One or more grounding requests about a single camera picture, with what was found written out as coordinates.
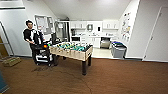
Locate grey bin blue lid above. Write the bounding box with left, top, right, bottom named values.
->
left=110, top=40, right=125, bottom=51

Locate white room door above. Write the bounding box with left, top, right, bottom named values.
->
left=143, top=5, right=168, bottom=63

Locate coffee machine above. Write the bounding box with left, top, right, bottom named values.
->
left=70, top=28, right=77, bottom=37

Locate cardboard box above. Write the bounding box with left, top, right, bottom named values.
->
left=3, top=56, right=22, bottom=68

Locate large colourful wall poster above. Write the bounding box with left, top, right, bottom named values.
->
left=120, top=12, right=133, bottom=43

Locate stainless steel refrigerator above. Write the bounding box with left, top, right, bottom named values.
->
left=54, top=21, right=71, bottom=44

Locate built-in black microwave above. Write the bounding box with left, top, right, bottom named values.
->
left=70, top=36, right=81, bottom=43

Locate green foosball table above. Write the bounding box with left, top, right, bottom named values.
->
left=48, top=41, right=94, bottom=76

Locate grey bin black lid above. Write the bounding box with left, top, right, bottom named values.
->
left=112, top=44, right=128, bottom=60

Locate white two-door base cabinet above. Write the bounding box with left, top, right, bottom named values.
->
left=80, top=35, right=102, bottom=50

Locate person in dark clothes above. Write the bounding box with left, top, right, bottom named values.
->
left=22, top=19, right=46, bottom=66

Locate black computer monitor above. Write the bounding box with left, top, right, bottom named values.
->
left=50, top=32, right=58, bottom=46

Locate metal frame rack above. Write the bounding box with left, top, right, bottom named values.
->
left=0, top=20, right=15, bottom=58

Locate grey pinned notice board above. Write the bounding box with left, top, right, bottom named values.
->
left=34, top=14, right=55, bottom=35

